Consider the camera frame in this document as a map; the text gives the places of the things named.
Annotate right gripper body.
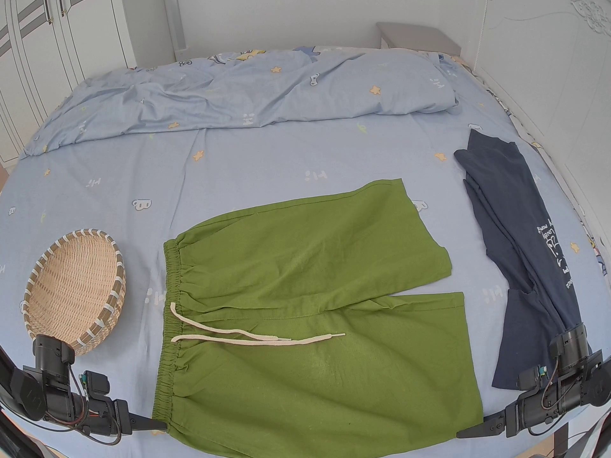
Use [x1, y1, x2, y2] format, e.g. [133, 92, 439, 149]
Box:
[506, 380, 566, 438]

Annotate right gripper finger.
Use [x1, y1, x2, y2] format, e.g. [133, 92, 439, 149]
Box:
[456, 409, 508, 441]

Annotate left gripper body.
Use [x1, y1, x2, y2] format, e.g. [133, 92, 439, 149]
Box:
[64, 394, 133, 439]

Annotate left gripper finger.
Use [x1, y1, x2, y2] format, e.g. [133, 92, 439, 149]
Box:
[130, 413, 169, 434]

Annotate green shorts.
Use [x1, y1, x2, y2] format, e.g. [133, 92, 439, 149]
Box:
[152, 178, 484, 458]

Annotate round woven basket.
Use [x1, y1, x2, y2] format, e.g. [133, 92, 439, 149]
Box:
[20, 229, 127, 357]

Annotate bed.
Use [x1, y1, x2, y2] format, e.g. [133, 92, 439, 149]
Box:
[0, 0, 611, 458]

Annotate dark blue T-shirt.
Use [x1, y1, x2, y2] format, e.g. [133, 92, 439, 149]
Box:
[453, 128, 585, 391]

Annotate pale blue quilt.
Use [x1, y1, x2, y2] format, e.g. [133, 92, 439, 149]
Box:
[21, 46, 461, 158]

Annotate grey bedside table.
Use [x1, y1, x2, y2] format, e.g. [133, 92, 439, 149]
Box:
[376, 22, 463, 58]

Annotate white wardrobe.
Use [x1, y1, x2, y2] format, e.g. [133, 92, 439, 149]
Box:
[0, 0, 139, 163]

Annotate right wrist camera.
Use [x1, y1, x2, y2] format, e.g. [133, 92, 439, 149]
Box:
[518, 364, 549, 391]

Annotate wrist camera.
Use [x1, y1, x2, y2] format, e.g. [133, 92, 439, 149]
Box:
[79, 371, 111, 399]
[518, 364, 549, 391]

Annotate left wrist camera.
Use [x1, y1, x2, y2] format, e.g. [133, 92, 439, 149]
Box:
[79, 371, 111, 399]

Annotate white cord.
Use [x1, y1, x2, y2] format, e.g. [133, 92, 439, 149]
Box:
[476, 0, 488, 66]

